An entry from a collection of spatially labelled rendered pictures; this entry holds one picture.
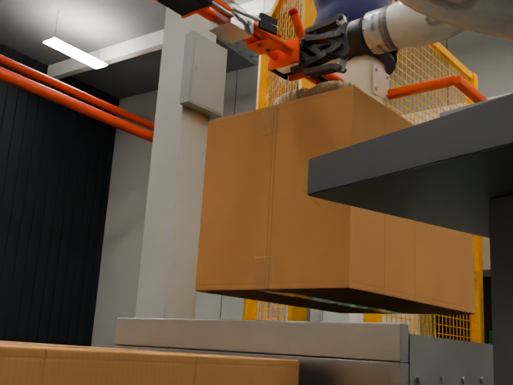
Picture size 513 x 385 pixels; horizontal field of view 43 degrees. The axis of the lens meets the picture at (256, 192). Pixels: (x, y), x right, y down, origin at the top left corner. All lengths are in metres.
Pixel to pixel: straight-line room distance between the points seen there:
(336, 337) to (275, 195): 0.36
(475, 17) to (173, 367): 0.55
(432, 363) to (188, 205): 1.54
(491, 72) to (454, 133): 10.56
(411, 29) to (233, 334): 0.67
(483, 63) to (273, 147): 9.91
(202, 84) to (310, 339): 1.63
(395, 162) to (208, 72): 2.10
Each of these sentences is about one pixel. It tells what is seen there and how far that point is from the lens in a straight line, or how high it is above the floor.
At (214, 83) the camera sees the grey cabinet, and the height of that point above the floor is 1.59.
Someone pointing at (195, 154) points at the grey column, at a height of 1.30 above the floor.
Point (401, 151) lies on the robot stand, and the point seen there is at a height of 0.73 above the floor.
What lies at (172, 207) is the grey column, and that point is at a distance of 2.46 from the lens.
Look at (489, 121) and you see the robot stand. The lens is 0.53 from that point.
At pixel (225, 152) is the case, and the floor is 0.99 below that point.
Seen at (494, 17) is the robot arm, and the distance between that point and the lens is 0.66.
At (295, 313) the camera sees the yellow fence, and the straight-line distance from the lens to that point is 2.12.
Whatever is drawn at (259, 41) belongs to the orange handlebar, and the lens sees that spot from 1.41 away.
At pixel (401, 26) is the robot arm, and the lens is 1.32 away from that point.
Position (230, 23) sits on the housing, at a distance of 1.32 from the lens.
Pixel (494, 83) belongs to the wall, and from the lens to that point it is 11.01.
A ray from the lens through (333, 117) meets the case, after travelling 1.31.
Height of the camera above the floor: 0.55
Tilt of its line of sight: 14 degrees up
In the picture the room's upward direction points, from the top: 3 degrees clockwise
